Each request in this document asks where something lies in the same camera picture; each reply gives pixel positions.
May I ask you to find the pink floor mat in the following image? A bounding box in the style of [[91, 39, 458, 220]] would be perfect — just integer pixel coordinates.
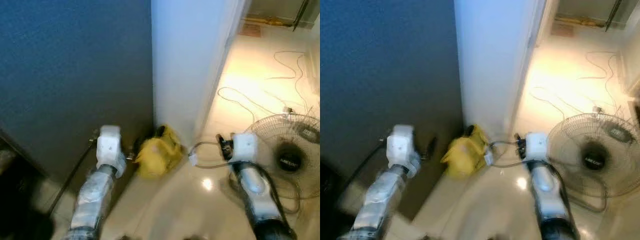
[[550, 22, 576, 39], [239, 22, 264, 39]]

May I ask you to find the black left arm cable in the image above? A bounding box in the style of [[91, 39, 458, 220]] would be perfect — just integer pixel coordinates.
[[345, 135, 393, 201], [47, 131, 100, 217]]

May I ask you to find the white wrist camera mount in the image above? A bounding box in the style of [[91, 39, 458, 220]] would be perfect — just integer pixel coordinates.
[[386, 124, 422, 178], [231, 132, 259, 164], [525, 132, 550, 163], [95, 125, 127, 177]]

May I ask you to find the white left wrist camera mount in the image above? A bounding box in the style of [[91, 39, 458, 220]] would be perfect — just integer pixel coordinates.
[[386, 124, 422, 178], [95, 125, 127, 177]]

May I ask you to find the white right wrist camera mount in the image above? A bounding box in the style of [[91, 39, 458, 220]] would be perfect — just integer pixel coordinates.
[[231, 132, 259, 164], [525, 132, 550, 163]]

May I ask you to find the yellow bag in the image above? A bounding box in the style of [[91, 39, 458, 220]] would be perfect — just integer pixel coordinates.
[[133, 124, 184, 180], [440, 124, 489, 180]]

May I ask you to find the black cable with white plug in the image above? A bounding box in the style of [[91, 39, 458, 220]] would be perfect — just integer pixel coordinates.
[[483, 141, 526, 169], [188, 141, 232, 170]]

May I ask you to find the glass door with frame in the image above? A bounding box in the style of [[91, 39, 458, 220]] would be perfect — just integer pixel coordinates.
[[242, 0, 321, 32], [552, 0, 640, 31]]

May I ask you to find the thin dark floor cable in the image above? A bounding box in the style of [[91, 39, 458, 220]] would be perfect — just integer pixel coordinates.
[[216, 50, 315, 118], [531, 50, 626, 118]]

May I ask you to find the black standing fan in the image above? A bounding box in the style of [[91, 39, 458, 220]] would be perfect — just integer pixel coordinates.
[[235, 113, 321, 215], [546, 112, 640, 213]]

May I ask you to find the black furniture piece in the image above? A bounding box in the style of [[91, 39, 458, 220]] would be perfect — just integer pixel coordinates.
[[320, 159, 353, 240], [0, 129, 57, 240]]

